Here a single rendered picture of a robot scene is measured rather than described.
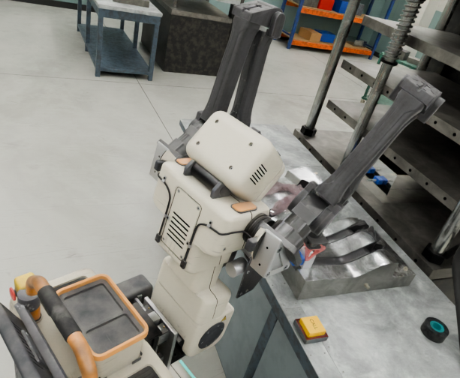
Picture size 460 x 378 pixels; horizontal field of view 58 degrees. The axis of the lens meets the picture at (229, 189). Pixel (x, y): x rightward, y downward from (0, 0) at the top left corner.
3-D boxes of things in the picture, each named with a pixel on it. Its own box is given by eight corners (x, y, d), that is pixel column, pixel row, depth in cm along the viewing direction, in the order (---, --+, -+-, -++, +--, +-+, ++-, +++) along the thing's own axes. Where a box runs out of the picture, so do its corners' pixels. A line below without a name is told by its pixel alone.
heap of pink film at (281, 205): (275, 219, 165) (281, 203, 161) (248, 194, 176) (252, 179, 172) (317, 206, 181) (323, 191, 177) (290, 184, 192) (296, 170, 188)
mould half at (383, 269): (296, 300, 139) (310, 271, 132) (266, 247, 158) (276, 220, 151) (409, 286, 158) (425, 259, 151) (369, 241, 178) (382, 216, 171)
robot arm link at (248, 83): (248, 1, 117) (275, 12, 111) (261, 2, 121) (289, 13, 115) (216, 136, 139) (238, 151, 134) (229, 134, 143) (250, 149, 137)
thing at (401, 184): (382, 203, 212) (397, 175, 203) (353, 175, 232) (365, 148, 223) (452, 202, 232) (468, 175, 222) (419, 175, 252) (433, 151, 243)
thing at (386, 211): (426, 280, 176) (433, 270, 173) (292, 136, 275) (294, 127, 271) (548, 265, 209) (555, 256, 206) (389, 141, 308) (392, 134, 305)
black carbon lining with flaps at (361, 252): (310, 271, 142) (320, 250, 137) (290, 239, 154) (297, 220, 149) (388, 263, 156) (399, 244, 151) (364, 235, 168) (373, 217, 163)
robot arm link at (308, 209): (287, 214, 99) (304, 229, 98) (315, 186, 102) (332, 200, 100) (284, 224, 108) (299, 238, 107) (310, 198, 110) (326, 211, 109)
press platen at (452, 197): (457, 216, 174) (463, 206, 171) (326, 106, 257) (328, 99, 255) (563, 211, 203) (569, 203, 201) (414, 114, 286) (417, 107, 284)
